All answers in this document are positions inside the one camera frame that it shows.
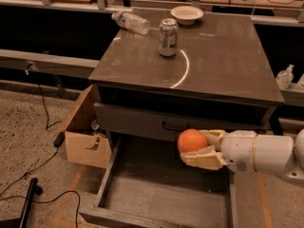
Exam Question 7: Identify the grey upper drawer with handle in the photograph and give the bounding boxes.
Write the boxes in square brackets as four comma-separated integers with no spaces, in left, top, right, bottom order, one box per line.
[94,103,269,142]

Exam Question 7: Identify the cardboard box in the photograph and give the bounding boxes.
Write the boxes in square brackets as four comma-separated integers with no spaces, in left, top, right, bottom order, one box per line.
[59,86,112,168]

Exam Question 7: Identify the clear plastic water bottle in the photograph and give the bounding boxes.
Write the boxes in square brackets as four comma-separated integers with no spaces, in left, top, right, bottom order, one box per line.
[111,11,151,35]

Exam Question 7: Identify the grey drawer cabinet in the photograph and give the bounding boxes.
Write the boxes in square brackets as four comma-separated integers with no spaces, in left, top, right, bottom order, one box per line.
[88,8,285,182]

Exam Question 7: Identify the silver soda can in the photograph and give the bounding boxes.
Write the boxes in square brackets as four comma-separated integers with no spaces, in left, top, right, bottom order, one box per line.
[159,18,178,57]

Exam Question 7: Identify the orange fruit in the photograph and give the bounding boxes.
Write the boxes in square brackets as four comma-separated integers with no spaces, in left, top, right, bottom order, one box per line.
[178,129,208,153]

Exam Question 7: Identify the black stand base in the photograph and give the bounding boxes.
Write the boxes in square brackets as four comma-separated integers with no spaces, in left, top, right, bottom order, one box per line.
[0,178,44,228]

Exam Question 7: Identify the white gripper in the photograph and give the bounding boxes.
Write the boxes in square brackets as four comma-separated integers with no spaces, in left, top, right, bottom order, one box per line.
[180,129,257,173]

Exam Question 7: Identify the white paper bowl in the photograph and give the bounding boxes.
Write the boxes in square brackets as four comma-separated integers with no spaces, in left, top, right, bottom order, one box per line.
[171,6,203,26]

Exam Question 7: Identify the grey metal rail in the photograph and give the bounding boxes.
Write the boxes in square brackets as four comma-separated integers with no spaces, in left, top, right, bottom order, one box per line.
[0,49,99,79]

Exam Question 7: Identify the grey open lower drawer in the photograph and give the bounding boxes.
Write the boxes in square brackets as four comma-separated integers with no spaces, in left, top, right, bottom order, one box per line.
[80,136,238,228]

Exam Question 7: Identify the black power cable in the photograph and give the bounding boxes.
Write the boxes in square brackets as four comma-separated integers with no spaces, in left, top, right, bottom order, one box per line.
[0,83,82,228]

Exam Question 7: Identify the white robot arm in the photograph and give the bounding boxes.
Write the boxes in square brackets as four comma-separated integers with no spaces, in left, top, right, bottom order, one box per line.
[178,129,304,184]

